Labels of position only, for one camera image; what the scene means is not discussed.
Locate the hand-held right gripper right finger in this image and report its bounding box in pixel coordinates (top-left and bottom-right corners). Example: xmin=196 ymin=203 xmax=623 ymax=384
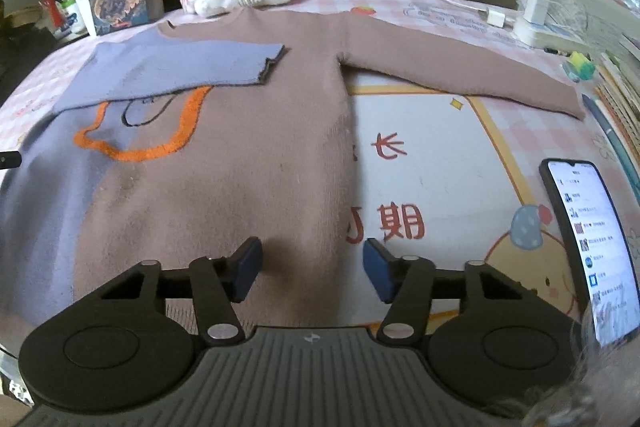
xmin=362 ymin=237 xmax=541 ymax=348

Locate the white can with green lid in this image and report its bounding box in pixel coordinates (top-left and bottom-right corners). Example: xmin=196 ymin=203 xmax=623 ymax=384
xmin=64 ymin=0 xmax=89 ymax=36

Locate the white power strip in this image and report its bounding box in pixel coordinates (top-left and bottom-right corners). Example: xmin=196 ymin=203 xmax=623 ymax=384
xmin=514 ymin=16 xmax=592 ymax=51

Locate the purple and brown knit sweater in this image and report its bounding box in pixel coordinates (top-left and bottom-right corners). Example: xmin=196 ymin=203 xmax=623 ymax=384
xmin=0 ymin=7 xmax=587 ymax=333

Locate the black smartphone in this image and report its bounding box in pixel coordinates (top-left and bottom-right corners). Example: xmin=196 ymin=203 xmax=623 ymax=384
xmin=539 ymin=158 xmax=640 ymax=349

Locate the white charger adapter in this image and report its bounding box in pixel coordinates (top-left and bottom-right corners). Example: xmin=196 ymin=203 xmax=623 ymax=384
xmin=521 ymin=0 xmax=552 ymax=26

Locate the pink checked cartoon desk mat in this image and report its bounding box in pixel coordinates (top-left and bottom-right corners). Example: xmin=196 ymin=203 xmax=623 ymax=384
xmin=0 ymin=0 xmax=640 ymax=358

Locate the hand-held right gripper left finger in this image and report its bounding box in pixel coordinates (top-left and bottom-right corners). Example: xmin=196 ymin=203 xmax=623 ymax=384
xmin=97 ymin=236 xmax=264 ymax=345

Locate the green and yellow small toy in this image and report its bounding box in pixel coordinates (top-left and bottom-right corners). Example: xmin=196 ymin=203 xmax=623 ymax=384
xmin=561 ymin=51 xmax=599 ymax=84

